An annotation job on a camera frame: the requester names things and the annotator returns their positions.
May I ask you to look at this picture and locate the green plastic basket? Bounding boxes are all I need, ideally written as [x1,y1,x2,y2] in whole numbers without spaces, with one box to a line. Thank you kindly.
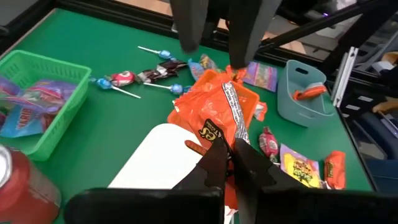
[0,49,93,161]

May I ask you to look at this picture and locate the yellow sour candy packet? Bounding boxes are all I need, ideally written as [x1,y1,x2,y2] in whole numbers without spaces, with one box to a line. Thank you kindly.
[279,143,324,189]

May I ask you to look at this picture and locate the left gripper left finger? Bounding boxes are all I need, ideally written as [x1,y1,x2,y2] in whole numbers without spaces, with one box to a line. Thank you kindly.
[172,136,229,190]

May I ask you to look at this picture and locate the red soda can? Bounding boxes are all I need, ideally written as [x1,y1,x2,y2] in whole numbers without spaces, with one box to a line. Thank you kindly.
[0,144,62,224]

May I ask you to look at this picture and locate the purple rainbow candy packet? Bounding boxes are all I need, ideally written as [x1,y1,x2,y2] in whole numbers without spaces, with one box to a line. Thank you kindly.
[242,61,278,93]

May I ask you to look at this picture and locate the dark chocolate bar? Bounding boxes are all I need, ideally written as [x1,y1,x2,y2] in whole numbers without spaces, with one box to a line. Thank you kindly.
[158,59,187,71]
[136,68,178,83]

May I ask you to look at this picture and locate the white plastic bin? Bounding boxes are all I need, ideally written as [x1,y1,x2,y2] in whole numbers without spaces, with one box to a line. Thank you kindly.
[107,123,218,190]

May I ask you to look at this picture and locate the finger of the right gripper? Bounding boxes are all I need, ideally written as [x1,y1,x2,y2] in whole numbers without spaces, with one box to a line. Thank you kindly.
[228,0,282,70]
[169,0,210,53]

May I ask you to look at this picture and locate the blue lollipop white stick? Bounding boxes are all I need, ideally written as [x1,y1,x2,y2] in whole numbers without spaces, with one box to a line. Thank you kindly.
[138,45,175,60]
[143,82,187,95]
[93,77,141,100]

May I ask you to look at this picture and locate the green felt mat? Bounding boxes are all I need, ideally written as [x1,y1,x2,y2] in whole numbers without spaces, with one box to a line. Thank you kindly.
[0,8,374,224]

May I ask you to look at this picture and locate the blue pink candy packet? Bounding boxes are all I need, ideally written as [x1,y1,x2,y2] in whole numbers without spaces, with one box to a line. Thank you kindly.
[0,105,47,138]

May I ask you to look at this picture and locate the pink round candy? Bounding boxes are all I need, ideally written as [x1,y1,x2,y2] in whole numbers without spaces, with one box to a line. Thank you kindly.
[259,126,279,162]
[110,70,137,87]

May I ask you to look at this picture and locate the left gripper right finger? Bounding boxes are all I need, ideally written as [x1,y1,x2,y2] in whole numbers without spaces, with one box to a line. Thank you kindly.
[233,138,304,191]

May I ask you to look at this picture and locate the orange peanut butter cup packet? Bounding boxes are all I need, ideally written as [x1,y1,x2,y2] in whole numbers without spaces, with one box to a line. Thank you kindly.
[324,151,346,190]
[292,83,327,101]
[167,80,261,210]
[225,65,246,82]

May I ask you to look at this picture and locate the clear candy packet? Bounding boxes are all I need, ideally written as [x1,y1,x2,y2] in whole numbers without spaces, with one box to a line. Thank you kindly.
[198,54,218,71]

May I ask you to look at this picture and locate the teal plastic bin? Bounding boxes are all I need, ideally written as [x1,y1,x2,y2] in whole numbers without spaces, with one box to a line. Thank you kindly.
[277,59,335,128]

